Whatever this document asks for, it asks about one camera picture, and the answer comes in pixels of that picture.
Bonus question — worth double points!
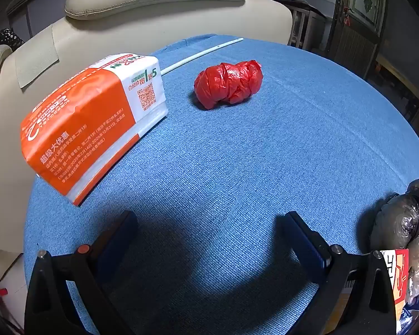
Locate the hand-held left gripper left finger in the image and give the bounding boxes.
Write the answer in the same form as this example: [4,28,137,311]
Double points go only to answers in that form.
[24,210,150,335]

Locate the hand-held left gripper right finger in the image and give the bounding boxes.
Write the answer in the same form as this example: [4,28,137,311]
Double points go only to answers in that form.
[284,211,398,335]

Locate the small printed carton box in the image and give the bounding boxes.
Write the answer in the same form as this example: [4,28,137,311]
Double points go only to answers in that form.
[330,249,410,335]

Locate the black plastic bag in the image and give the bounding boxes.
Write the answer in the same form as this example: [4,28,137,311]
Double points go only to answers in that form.
[375,178,419,250]

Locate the red plastic bag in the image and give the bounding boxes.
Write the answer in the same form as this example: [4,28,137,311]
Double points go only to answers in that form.
[194,60,264,110]

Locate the blue tablecloth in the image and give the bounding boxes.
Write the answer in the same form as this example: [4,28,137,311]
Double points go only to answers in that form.
[23,34,419,335]

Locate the orange and white tissue pack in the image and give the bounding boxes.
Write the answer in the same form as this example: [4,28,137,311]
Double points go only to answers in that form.
[20,53,169,206]

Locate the wooden door with red tassel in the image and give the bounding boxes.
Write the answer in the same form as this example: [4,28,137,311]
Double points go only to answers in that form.
[328,0,388,74]

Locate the thin white stick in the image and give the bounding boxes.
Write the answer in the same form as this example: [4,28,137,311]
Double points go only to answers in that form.
[161,37,244,76]

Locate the wooden crib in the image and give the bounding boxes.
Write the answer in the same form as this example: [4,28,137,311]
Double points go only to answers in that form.
[282,0,327,49]

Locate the dark floral cloth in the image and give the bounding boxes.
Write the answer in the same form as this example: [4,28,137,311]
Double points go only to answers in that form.
[0,28,24,52]

